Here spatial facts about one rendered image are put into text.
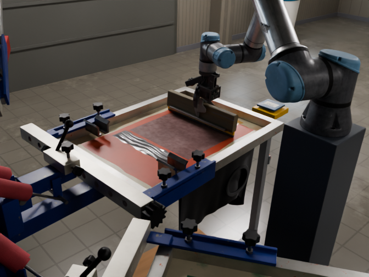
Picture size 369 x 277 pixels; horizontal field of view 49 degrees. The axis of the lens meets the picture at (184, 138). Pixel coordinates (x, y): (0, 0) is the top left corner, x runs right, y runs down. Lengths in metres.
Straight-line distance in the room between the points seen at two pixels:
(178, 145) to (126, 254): 0.70
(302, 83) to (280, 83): 0.06
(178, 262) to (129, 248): 0.15
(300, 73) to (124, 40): 4.47
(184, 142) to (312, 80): 0.68
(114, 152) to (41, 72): 3.48
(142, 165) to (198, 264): 0.52
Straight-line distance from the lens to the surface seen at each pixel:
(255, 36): 1.56
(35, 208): 1.40
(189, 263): 1.11
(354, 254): 2.74
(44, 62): 4.97
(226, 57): 1.53
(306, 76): 1.13
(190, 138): 1.67
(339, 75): 1.20
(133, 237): 1.06
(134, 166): 1.49
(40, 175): 1.33
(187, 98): 1.80
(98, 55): 5.28
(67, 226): 2.75
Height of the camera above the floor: 1.75
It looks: 28 degrees down
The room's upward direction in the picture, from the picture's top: 2 degrees clockwise
